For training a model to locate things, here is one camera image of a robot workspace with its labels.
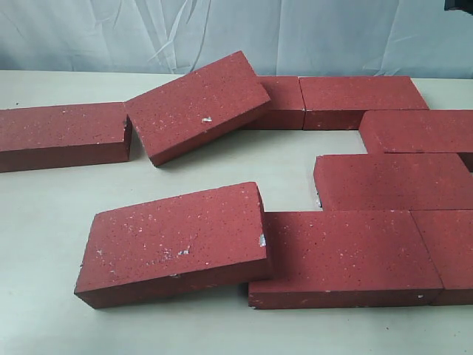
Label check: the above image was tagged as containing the right second-row red brick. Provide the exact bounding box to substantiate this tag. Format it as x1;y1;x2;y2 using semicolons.
358;109;472;170

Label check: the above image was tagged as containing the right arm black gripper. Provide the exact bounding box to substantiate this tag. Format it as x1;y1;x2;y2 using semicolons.
444;0;473;11

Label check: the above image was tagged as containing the white backdrop cloth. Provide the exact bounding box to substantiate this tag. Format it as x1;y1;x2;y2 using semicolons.
1;1;472;78

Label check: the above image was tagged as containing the right third-row red brick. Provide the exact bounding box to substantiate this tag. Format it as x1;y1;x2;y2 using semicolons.
313;153;472;211

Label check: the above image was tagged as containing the front large red brick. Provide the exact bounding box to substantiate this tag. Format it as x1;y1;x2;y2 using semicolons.
248;210;443;309

